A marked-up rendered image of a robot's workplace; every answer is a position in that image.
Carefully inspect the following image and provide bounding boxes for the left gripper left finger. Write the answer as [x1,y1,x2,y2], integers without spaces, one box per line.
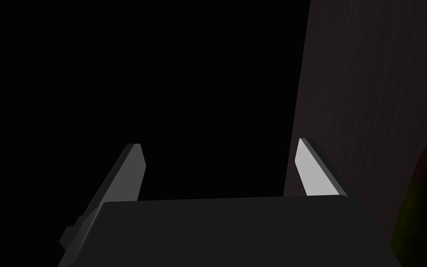
[82,143,147,222]

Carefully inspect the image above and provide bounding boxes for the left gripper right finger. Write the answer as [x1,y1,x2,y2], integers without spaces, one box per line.
[295,137,348,197]

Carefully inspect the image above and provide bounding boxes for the dark brown wooden table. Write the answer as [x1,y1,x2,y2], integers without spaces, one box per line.
[283,0,427,267]

